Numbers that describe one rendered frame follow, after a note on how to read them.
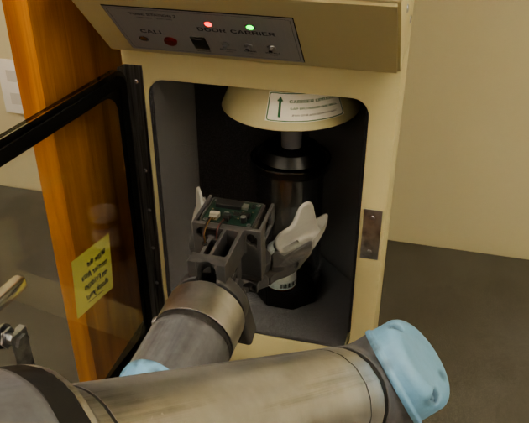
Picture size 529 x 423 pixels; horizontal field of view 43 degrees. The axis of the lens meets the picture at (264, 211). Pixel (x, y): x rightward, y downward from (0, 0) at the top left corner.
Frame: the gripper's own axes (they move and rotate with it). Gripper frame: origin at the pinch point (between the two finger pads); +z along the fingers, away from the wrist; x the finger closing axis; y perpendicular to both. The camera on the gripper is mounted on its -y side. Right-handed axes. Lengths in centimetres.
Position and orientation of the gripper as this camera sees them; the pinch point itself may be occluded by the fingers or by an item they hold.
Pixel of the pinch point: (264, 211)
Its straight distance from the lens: 79.9
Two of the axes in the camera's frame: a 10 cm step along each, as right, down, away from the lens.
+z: 2.6, -5.4, 8.0
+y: -0.1, -8.3, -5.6
